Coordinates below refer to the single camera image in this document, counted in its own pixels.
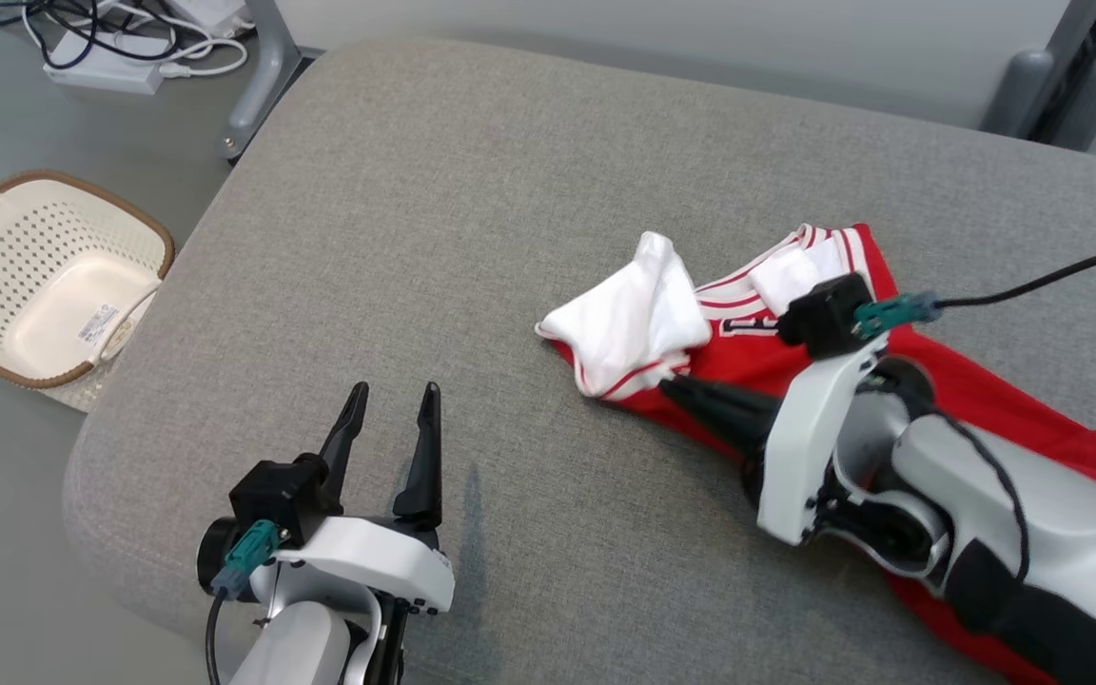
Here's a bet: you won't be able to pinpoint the black floor cables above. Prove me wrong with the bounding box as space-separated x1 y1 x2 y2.
0 0 189 70

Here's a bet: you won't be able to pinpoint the red jersey with white sleeves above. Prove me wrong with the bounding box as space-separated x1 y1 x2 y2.
535 222 1096 685

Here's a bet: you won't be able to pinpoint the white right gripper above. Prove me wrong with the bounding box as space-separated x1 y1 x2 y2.
658 333 889 549

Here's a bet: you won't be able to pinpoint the grey metal desk leg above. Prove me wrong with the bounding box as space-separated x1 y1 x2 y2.
217 0 314 166

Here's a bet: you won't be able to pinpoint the teal left cable connector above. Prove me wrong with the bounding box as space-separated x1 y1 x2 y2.
211 519 282 603

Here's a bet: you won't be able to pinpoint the cream perforated laundry basket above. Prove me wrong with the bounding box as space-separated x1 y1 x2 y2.
0 168 177 413

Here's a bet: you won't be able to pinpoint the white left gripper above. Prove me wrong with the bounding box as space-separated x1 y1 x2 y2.
267 382 457 617

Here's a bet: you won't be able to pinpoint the teal right cable connector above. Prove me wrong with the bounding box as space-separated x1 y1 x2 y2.
852 290 943 342

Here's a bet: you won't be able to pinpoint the white power strip with cables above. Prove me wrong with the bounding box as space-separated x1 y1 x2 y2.
22 0 251 80

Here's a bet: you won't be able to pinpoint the white power adapter box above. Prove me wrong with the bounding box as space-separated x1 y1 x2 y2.
43 30 166 97

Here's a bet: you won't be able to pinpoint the grey partition post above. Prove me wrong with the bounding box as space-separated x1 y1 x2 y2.
979 0 1096 154

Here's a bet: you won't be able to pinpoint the teal cable connector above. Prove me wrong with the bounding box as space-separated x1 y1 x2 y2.
211 519 282 603
852 290 943 342

